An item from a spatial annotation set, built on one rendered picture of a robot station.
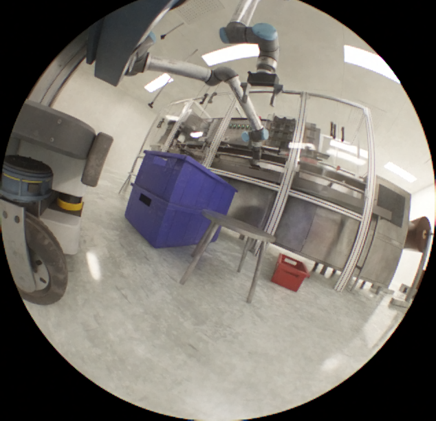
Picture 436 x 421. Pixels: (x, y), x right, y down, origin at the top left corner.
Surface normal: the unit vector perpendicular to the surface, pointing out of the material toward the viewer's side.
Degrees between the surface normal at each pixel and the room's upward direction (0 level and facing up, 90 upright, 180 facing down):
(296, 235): 90
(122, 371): 0
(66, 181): 90
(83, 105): 90
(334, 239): 90
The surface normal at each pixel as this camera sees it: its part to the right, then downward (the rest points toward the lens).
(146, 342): 0.37, -0.93
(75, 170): 0.72, 0.29
